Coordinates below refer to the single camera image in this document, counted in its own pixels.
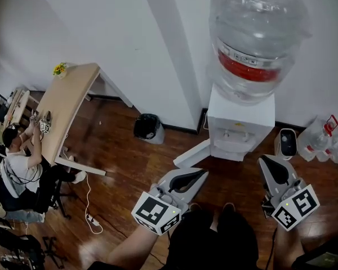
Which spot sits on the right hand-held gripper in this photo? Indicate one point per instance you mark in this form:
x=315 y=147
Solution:
x=295 y=207

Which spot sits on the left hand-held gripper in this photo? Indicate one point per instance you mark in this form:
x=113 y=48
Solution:
x=157 y=211

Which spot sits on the person's right forearm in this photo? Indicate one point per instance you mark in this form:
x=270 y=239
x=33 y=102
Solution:
x=287 y=249

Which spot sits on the person's left forearm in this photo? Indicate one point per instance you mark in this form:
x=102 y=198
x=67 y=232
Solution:
x=138 y=249

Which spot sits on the person's left shoe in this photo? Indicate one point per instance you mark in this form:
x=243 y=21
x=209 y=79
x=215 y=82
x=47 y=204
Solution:
x=195 y=206

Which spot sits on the person's shoe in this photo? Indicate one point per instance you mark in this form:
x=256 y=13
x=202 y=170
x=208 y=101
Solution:
x=229 y=207
x=195 y=206

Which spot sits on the small white appliance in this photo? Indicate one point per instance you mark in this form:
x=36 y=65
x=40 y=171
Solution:
x=286 y=143

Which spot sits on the person's right shoe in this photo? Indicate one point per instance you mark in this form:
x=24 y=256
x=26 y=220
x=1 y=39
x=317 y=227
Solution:
x=229 y=207

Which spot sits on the person's black shorts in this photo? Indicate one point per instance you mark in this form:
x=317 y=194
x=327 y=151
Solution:
x=214 y=243

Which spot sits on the black trash bin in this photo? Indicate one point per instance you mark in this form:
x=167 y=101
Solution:
x=147 y=126

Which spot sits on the white water dispenser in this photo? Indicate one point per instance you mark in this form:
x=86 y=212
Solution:
x=242 y=114

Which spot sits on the black box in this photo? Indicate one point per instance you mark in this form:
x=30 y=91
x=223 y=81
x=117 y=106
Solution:
x=324 y=254

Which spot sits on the white power strip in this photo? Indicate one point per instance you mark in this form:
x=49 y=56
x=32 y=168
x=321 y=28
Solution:
x=92 y=219

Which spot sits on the large clear water bottle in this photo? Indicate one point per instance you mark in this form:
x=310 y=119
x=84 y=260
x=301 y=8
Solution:
x=256 y=38

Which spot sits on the light wooden table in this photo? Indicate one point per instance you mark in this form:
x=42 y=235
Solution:
x=67 y=103

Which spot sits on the black folding stand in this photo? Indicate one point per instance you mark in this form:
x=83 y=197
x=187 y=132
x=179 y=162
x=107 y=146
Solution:
x=53 y=249

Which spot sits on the yellow flower pot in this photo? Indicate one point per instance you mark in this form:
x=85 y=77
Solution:
x=60 y=69

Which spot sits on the black bag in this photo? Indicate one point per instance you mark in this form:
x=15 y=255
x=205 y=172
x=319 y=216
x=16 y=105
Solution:
x=19 y=247

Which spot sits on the black office chair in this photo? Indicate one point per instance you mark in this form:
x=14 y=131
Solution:
x=5 y=190

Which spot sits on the wooden shelf unit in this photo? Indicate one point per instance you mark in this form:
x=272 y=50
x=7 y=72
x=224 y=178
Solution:
x=19 y=105

